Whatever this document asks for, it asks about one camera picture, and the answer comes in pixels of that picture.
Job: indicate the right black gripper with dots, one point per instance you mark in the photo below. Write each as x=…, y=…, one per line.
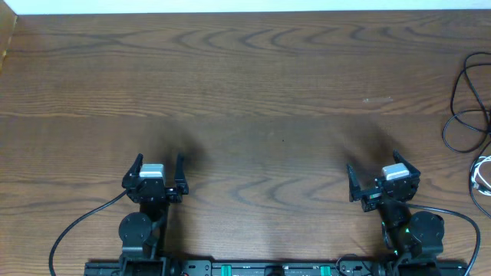
x=389, y=192

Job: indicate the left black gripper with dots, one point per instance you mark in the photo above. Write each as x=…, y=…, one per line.
x=152, y=192

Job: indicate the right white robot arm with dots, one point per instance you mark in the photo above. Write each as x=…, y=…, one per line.
x=416, y=239

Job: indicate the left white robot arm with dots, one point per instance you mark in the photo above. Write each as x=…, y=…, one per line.
x=143, y=232

